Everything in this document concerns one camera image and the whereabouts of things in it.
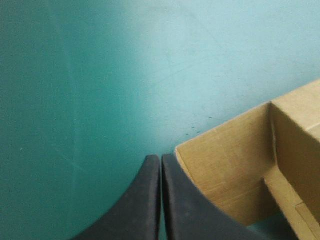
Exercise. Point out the brown cardboard box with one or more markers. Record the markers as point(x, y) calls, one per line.
point(252, 160)

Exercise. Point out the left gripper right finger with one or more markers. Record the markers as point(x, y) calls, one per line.
point(190, 212)

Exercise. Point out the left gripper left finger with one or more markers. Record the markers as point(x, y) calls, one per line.
point(135, 207)

